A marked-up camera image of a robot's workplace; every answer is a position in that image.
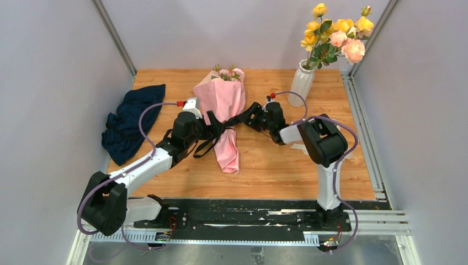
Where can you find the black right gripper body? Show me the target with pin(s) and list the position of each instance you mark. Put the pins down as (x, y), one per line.
(267, 125)

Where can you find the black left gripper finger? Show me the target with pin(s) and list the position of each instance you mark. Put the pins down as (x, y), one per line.
(214, 122)
(210, 137)

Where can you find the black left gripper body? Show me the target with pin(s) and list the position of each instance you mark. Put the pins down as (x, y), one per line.
(200, 128)

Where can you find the black printed ribbon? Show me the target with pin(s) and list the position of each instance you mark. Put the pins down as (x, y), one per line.
(215, 131)

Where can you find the pink paper flower wrap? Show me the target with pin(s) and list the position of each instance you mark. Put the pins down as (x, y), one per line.
(226, 99)

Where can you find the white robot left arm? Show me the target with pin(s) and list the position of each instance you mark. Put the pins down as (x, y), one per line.
(106, 204)

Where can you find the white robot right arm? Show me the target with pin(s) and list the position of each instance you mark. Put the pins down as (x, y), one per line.
(325, 145)

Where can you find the white ribbed vase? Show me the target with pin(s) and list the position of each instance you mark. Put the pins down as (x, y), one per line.
(301, 84)

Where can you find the yellow and pink flowers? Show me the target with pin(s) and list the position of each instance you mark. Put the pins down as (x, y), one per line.
(326, 40)

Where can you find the dark blue cloth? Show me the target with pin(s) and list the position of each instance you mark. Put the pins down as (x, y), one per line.
(121, 137)

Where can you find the white printed ribbon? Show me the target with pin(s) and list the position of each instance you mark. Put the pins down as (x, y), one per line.
(300, 146)

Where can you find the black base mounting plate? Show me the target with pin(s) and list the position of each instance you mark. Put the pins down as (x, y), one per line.
(248, 221)

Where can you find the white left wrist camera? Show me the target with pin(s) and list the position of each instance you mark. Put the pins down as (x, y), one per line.
(192, 105)

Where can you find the aluminium frame rail front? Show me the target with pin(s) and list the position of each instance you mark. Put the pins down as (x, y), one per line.
(378, 223)

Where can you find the aluminium frame post left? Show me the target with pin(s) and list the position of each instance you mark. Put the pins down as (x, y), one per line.
(114, 35)

